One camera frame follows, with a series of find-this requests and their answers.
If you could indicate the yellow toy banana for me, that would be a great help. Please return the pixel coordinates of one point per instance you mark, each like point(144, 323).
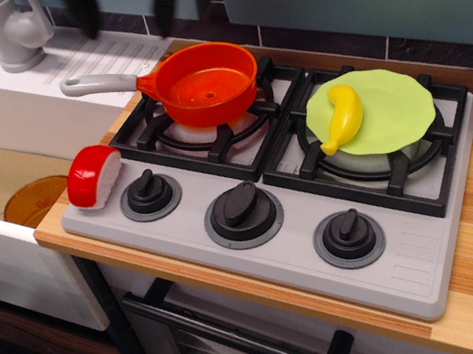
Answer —
point(345, 120)

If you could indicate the grey toy faucet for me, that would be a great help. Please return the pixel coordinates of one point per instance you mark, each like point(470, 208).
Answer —
point(23, 36)

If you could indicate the red white toy sushi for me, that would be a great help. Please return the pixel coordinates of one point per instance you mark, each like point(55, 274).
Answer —
point(92, 176)

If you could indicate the white toy sink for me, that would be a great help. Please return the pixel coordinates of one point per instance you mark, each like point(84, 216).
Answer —
point(41, 131)

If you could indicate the black left burner grate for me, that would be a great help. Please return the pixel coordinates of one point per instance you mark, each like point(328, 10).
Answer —
point(238, 149)

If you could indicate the black burner grate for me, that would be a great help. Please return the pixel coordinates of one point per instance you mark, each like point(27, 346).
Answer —
point(417, 178)
point(238, 149)

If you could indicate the black left stove knob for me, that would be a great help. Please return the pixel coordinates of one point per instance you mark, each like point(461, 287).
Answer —
point(150, 197)

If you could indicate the black stove knob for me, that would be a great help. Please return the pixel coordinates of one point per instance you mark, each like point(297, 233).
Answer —
point(150, 197)
point(349, 240)
point(244, 217)

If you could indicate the black middle stove knob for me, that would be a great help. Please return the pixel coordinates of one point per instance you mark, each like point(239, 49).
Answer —
point(244, 217)

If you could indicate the light green plate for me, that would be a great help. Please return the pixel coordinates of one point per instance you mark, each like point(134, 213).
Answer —
point(398, 111)

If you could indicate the black right burner grate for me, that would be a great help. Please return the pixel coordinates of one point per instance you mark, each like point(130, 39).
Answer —
point(417, 178)

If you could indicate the grey toy stove top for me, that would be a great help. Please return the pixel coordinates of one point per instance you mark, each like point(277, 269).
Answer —
point(411, 277)

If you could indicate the black right stove knob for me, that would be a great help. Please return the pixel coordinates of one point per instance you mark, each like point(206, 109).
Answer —
point(349, 240)

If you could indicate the toy oven door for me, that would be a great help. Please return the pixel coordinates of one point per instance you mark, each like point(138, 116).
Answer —
point(202, 322)

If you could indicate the orange toy pot grey handle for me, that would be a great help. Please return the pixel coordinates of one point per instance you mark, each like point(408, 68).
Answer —
point(208, 84)

